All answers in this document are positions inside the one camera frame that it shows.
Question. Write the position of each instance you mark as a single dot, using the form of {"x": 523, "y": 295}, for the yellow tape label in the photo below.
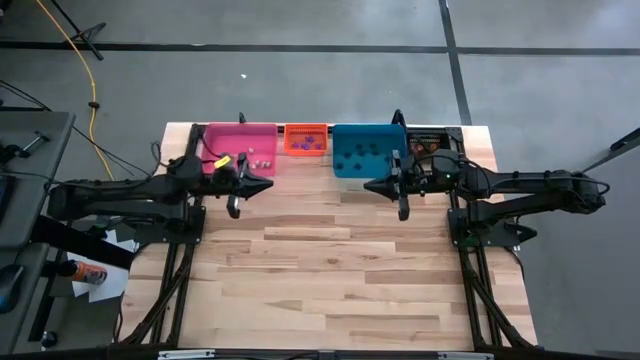
{"x": 222, "y": 161}

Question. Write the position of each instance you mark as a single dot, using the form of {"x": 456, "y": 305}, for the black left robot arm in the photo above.
{"x": 125, "y": 197}

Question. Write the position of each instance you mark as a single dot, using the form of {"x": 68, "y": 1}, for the grey side table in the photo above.
{"x": 35, "y": 175}

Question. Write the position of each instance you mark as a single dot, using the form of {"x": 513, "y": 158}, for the dark computer mouse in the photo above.
{"x": 9, "y": 287}

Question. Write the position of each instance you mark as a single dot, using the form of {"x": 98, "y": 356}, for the black aluminium rig frame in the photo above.
{"x": 454, "y": 134}

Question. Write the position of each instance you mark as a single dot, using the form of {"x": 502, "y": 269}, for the black clamp tool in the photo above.
{"x": 20, "y": 147}

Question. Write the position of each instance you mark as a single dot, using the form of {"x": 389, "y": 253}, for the white paper sheets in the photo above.
{"x": 112, "y": 285}

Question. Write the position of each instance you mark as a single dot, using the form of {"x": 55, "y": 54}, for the blue plastic bin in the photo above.
{"x": 385, "y": 137}

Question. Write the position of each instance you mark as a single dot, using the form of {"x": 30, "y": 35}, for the small black knob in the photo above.
{"x": 48, "y": 340}

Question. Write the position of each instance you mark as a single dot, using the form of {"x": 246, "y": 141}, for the grey low table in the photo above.
{"x": 12, "y": 330}

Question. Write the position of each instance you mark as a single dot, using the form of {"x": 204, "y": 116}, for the orange plastic basket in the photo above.
{"x": 306, "y": 131}

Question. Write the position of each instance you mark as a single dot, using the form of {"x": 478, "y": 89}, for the silver frame bracket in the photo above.
{"x": 186, "y": 354}
{"x": 465, "y": 356}

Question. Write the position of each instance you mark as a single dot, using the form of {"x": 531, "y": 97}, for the orange spray can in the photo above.
{"x": 87, "y": 273}

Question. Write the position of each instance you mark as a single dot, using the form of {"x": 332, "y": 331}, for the grey partition panel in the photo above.
{"x": 575, "y": 275}

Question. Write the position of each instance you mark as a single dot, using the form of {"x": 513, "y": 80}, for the black plastic basket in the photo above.
{"x": 430, "y": 135}

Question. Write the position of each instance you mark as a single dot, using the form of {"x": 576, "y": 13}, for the black edge clamp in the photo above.
{"x": 398, "y": 117}
{"x": 242, "y": 118}

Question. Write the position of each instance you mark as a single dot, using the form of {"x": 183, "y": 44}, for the pink plastic bin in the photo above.
{"x": 235, "y": 140}

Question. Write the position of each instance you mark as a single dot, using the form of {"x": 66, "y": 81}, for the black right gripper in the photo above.
{"x": 430, "y": 175}

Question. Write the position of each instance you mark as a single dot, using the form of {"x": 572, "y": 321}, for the black tripod stand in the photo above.
{"x": 81, "y": 36}

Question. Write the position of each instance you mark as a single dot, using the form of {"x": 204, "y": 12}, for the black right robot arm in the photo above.
{"x": 530, "y": 187}

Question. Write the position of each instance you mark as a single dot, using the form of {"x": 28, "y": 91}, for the black table beam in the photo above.
{"x": 85, "y": 242}

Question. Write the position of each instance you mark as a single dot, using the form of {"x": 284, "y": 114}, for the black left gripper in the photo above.
{"x": 222, "y": 182}

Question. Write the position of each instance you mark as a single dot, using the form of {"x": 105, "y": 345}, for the black diagonal bar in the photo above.
{"x": 620, "y": 145}

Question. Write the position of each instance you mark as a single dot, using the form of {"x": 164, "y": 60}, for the black toy spider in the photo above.
{"x": 357, "y": 166}
{"x": 358, "y": 147}
{"x": 372, "y": 146}
{"x": 387, "y": 159}
{"x": 346, "y": 153}
{"x": 339, "y": 165}

